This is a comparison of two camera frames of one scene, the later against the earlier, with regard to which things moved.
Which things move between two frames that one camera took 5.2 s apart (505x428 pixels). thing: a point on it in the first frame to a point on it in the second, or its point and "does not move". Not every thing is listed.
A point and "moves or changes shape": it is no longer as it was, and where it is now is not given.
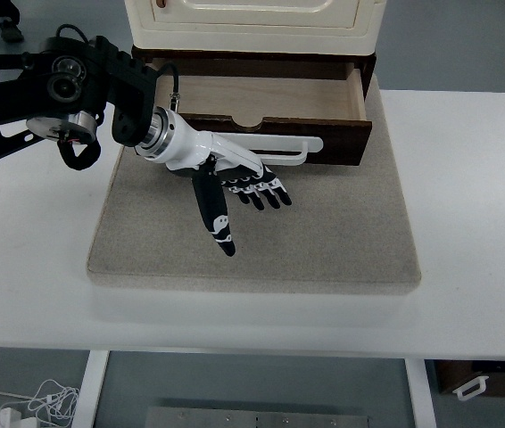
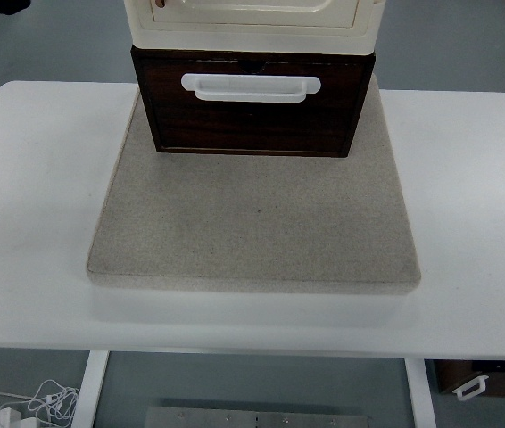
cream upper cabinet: [277, 27] does not move
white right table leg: [421, 393] does not move
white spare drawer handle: [471, 388] does not move
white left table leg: [86, 407] does not move
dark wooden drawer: [311, 97] moves or changes shape
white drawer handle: [277, 143] to [230, 87]
